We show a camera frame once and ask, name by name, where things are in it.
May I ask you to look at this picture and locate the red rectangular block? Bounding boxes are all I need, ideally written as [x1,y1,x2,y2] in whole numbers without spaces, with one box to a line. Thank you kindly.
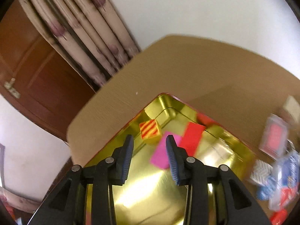
[179,122,206,156]

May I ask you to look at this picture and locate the blue red dental floss box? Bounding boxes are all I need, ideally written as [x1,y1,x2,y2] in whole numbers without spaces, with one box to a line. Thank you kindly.
[268,150,299,211]

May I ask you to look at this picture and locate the red yellow striped cube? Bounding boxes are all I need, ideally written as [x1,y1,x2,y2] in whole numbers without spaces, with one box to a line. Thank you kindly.
[139,119,162,144]

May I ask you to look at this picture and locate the pink rectangular block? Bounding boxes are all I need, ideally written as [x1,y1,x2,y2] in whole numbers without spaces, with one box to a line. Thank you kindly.
[150,131,182,170]

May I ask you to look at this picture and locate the small blue round container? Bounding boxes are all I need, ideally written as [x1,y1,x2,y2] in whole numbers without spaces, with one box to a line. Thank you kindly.
[256,175,277,201]

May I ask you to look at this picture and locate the beige patterned curtain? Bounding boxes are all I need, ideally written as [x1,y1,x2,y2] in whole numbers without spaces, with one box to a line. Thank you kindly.
[19,0,139,91]

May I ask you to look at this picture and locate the pink beige cube box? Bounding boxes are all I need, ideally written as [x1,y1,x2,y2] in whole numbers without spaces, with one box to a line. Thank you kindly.
[283,95,299,121]

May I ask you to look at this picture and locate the black white zigzag cube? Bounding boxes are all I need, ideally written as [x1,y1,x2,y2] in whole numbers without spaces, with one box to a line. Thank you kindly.
[249,160,273,186]

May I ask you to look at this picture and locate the clear box with red packet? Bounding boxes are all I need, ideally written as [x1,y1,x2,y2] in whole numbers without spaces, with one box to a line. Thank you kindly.
[259,114,289,160]

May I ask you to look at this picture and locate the red lipstick with gold cap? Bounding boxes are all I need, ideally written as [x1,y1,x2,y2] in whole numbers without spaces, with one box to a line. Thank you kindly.
[270,209,288,225]

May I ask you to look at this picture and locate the red gold metal tin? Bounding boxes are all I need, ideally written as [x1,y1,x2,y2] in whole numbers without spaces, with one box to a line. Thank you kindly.
[86,94,269,224]

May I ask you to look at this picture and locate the brown wooden door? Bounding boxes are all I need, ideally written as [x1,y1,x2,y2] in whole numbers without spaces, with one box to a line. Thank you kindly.
[1,0,95,141]

